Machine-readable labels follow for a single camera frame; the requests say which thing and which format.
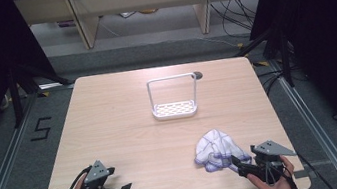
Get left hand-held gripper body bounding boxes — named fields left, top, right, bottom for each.
left=75, top=157, right=119, bottom=189

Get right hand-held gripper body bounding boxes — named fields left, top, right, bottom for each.
left=247, top=135, right=302, bottom=188

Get white cloth with purple lines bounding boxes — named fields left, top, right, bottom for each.
left=190, top=123, right=254, bottom=175

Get white wire basket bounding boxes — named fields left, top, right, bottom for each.
left=145, top=71, right=203, bottom=123

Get black metal stand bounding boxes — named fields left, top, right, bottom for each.
left=231, top=22, right=299, bottom=96
left=4, top=55, right=78, bottom=130

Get white object under desk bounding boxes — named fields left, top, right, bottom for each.
left=119, top=10, right=138, bottom=20

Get yellow object under desk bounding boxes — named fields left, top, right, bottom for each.
left=138, top=7, right=160, bottom=16

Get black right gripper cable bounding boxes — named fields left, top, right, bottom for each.
left=276, top=156, right=300, bottom=189

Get black floor cables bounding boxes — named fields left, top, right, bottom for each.
left=256, top=68, right=292, bottom=96

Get grey table cable grommet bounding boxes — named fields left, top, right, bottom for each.
left=192, top=70, right=205, bottom=81

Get white floor cable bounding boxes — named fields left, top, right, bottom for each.
left=194, top=29, right=242, bottom=54

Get bundle of black cables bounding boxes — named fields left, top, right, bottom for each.
left=208, top=0, right=262, bottom=42

